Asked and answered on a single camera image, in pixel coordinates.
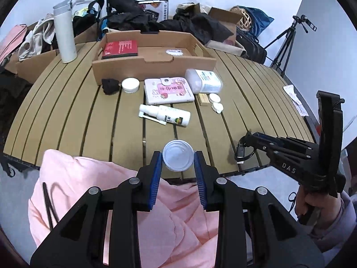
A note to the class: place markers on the white round cream jar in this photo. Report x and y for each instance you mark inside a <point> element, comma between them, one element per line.
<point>130,85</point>

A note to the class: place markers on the cardboard box left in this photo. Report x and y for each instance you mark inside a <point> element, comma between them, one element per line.
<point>30,69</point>

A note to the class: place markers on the woven rattan ball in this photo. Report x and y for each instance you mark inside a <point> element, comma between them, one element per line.
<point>245,22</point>

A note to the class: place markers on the right hand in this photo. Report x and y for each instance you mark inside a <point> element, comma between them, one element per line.
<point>328,206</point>

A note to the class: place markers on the white round pad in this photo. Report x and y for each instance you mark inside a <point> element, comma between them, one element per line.
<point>214,98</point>
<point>217,107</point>

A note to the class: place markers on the black cloth bundle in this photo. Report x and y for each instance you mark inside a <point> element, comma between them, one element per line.
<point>110,86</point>

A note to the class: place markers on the printed product box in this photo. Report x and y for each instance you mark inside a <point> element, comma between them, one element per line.
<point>159,8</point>

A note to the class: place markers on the red book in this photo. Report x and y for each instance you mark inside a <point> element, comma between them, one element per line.
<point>118,49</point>

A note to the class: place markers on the black backpack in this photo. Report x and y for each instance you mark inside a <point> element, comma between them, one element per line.
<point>254,51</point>

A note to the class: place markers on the paper sheets on table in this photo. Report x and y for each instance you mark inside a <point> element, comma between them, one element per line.
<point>289,90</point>

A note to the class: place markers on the pink cloth on lap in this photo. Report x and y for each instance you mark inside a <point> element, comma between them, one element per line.
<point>89,213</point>

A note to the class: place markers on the pink bag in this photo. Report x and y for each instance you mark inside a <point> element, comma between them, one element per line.
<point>13,40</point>

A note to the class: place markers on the clear cotton swab box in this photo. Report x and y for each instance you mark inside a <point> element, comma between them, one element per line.
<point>202,81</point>

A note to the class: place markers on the white thermos bottle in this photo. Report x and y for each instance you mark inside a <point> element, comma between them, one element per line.
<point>64,31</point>

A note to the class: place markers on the blue bag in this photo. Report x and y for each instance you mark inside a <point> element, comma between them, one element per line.
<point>260,21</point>

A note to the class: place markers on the small wooden block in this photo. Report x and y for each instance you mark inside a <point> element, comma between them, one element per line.
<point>203,100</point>

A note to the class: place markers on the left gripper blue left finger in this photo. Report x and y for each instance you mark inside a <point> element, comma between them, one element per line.
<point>151,180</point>

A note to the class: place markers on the pink white tissue pack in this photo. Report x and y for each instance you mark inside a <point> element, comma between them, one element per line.
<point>167,90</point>

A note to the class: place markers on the black camera tripod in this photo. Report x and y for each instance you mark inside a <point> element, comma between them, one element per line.
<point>281,59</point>

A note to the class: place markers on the beige cloth bag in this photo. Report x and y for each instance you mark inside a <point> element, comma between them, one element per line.
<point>43,32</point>

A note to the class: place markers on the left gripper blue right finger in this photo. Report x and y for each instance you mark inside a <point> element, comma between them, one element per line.
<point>205,176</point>

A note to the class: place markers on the brown cardboard tray box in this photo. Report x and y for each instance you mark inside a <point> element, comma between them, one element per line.
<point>152,60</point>

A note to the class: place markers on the open cardboard box right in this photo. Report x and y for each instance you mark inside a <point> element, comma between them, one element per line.
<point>226,18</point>

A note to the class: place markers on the black jacket pile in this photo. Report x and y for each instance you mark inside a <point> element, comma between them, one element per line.
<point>130,16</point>

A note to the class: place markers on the white oval item in tray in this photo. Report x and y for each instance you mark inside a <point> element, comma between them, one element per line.
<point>174,52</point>

